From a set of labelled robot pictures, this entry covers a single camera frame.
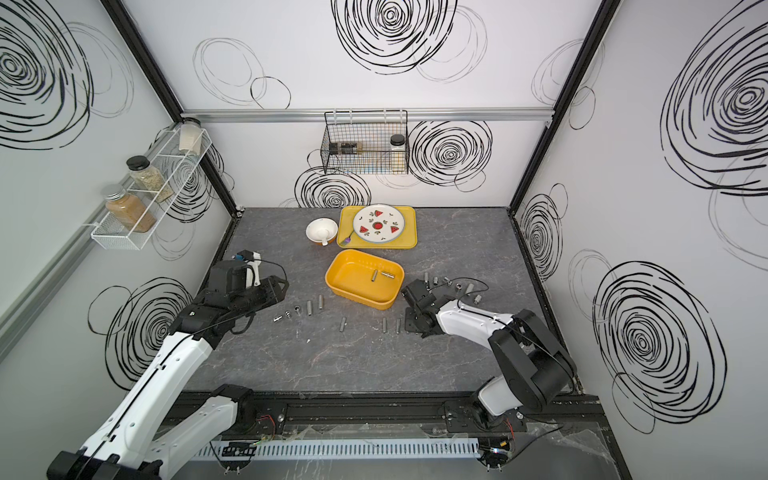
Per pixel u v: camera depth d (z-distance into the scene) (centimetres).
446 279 99
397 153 84
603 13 72
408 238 111
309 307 93
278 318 90
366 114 91
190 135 87
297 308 91
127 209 64
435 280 99
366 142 96
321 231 112
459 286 96
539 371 43
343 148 94
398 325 89
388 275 99
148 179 71
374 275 100
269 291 67
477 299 96
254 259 71
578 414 75
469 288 96
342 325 89
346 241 111
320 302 94
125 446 39
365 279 100
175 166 93
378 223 116
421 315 67
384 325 89
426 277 99
